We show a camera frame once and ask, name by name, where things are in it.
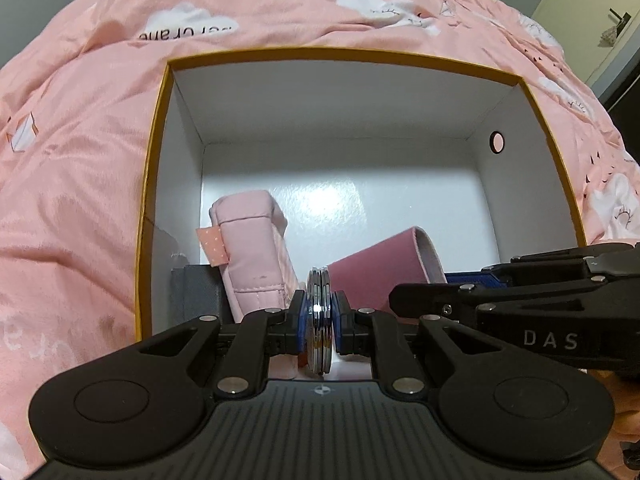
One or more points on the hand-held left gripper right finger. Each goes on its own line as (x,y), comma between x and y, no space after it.
(341,322)

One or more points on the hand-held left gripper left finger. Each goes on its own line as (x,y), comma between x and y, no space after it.
(298,321)

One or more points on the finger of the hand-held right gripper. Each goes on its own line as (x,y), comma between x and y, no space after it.
(550,260)
(425,297)

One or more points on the round silver metal case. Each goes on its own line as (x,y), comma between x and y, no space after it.
(319,310)

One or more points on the orange-rimmed cardboard box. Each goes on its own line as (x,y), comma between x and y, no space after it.
(325,105)

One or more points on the pink fabric pouch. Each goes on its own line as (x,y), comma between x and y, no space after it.
(250,250)

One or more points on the grey box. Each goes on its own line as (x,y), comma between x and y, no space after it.
(195,290)

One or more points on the pale door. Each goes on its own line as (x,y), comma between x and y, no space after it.
(575,5)

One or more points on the pink printed blanket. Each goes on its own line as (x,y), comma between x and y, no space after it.
(75,160)

